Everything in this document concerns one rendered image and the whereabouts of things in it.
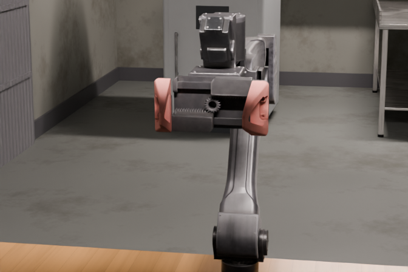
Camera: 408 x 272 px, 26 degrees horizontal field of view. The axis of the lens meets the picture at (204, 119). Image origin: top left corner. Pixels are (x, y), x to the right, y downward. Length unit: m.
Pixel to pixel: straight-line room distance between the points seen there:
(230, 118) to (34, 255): 0.73
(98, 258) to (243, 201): 0.38
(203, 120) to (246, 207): 0.36
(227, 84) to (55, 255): 0.74
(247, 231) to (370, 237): 2.74
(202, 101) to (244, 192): 0.36
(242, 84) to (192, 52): 4.81
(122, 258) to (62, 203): 2.91
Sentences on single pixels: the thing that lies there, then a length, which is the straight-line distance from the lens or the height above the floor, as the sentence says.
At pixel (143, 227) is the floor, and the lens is 4.20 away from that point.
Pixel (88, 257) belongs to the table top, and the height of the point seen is 0.80.
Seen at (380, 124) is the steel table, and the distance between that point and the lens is 5.98.
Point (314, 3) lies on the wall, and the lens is 7.64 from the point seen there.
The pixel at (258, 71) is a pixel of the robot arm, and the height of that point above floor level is 1.22.
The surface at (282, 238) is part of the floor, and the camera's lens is 4.07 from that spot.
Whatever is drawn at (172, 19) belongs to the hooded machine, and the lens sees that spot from 5.89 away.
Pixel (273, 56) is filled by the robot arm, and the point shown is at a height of 1.20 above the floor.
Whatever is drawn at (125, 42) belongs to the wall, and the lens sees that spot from 7.92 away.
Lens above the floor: 1.43
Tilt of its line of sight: 13 degrees down
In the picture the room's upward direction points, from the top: straight up
